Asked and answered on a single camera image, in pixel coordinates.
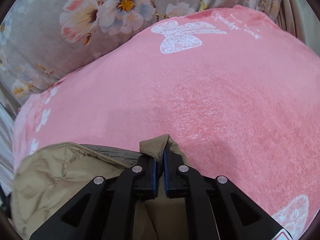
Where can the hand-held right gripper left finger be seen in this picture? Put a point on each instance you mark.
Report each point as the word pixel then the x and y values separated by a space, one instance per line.
pixel 154 177

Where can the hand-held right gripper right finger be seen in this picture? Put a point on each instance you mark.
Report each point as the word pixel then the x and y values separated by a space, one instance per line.
pixel 165 177

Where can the khaki quilted jacket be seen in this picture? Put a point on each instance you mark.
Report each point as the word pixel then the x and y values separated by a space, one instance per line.
pixel 62 170

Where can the pink butterfly print blanket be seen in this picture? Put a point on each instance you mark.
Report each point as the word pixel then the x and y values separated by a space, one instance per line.
pixel 212 105

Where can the silky white curtain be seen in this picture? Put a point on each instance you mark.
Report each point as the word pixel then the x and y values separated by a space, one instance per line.
pixel 6 135

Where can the grey floral bed sheet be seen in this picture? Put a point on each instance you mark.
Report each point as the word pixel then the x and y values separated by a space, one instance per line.
pixel 75 30

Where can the white pleated cloth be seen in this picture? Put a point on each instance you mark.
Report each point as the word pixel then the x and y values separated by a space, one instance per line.
pixel 297 7

